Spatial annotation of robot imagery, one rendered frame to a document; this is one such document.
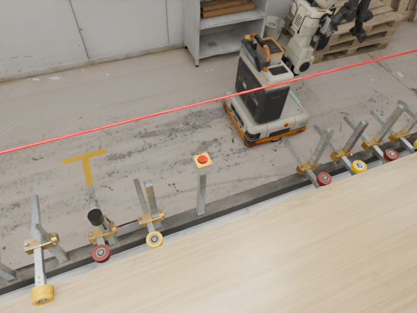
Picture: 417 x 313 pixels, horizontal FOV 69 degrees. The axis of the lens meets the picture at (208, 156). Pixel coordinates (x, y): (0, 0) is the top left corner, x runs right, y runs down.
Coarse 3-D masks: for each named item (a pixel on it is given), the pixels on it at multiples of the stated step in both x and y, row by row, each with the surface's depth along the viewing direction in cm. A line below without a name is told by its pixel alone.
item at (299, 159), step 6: (282, 138) 201; (288, 138) 199; (288, 144) 196; (294, 150) 193; (294, 156) 193; (300, 156) 191; (300, 162) 188; (306, 174) 186; (312, 174) 183; (312, 180) 181; (318, 186) 178
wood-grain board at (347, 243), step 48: (336, 192) 167; (384, 192) 168; (192, 240) 146; (240, 240) 148; (288, 240) 149; (336, 240) 150; (384, 240) 151; (96, 288) 132; (144, 288) 132; (192, 288) 133; (240, 288) 134; (288, 288) 135; (336, 288) 136; (384, 288) 137
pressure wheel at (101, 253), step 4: (96, 248) 141; (100, 248) 142; (104, 248) 142; (108, 248) 142; (92, 252) 140; (96, 252) 141; (100, 252) 140; (104, 252) 141; (108, 252) 141; (92, 256) 139; (96, 256) 139; (100, 256) 140; (104, 256) 139; (108, 256) 140; (96, 260) 138; (100, 260) 138; (104, 260) 140
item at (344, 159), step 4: (316, 124) 205; (316, 128) 204; (320, 128) 203; (320, 132) 202; (320, 136) 203; (332, 140) 197; (328, 144) 197; (332, 144) 195; (332, 148) 195; (336, 148) 193; (344, 156) 189; (340, 160) 191; (344, 160) 188; (348, 160) 188; (344, 164) 188; (348, 164) 186; (348, 168) 186; (352, 172) 183
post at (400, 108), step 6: (396, 108) 176; (402, 108) 172; (396, 114) 177; (390, 120) 182; (396, 120) 181; (384, 126) 187; (390, 126) 185; (378, 132) 193; (384, 132) 188; (378, 138) 194
